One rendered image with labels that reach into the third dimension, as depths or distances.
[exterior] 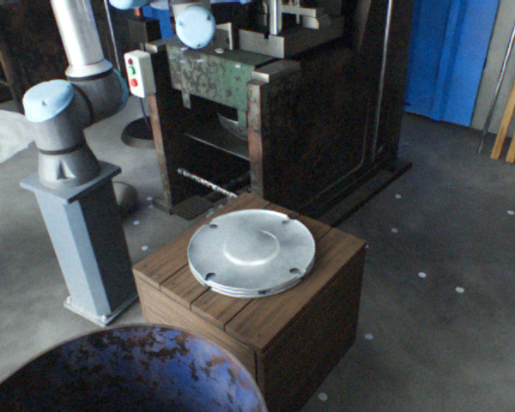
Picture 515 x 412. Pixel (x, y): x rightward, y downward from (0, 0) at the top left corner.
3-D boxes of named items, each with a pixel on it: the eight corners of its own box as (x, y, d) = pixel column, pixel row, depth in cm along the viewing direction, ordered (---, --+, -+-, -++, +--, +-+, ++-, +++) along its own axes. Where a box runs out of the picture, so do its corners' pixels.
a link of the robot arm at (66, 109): (25, 144, 119) (7, 91, 111) (69, 124, 128) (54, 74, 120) (57, 154, 113) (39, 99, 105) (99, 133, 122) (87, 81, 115)
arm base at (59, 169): (67, 195, 117) (56, 159, 111) (27, 179, 124) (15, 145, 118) (112, 167, 127) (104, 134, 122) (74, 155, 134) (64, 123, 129)
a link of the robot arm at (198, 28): (212, 0, 90) (221, 46, 94) (208, -5, 99) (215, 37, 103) (171, 7, 89) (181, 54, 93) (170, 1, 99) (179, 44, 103)
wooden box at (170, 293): (267, 453, 107) (262, 349, 88) (154, 366, 128) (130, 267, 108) (355, 340, 132) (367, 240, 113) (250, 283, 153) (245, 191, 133)
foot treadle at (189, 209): (190, 232, 159) (188, 219, 156) (171, 221, 165) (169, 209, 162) (299, 165, 194) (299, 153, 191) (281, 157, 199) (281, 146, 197)
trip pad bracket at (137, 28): (154, 79, 164) (144, 19, 153) (136, 74, 170) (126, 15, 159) (167, 75, 168) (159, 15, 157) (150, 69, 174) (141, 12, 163)
